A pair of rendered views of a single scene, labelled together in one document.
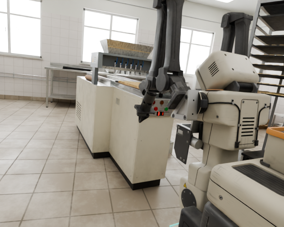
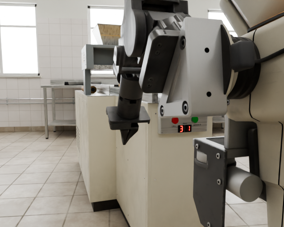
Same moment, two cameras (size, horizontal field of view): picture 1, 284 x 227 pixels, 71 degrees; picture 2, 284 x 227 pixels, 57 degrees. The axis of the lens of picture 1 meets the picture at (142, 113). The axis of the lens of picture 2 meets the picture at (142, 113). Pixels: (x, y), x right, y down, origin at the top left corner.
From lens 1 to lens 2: 45 cm
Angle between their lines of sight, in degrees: 11
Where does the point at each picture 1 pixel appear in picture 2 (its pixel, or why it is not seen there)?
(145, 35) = not seen: hidden behind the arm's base
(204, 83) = (245, 20)
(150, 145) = (173, 187)
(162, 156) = not seen: hidden behind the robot
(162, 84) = (132, 36)
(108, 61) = (105, 58)
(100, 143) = (101, 187)
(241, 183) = not seen: outside the picture
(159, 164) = (194, 221)
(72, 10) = (74, 11)
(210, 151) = not seen: outside the picture
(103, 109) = (102, 132)
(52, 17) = (49, 23)
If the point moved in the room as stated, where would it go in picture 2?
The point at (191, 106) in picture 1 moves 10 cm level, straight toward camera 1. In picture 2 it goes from (201, 71) to (176, 66)
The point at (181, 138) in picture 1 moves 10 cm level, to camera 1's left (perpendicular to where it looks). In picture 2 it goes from (206, 174) to (152, 171)
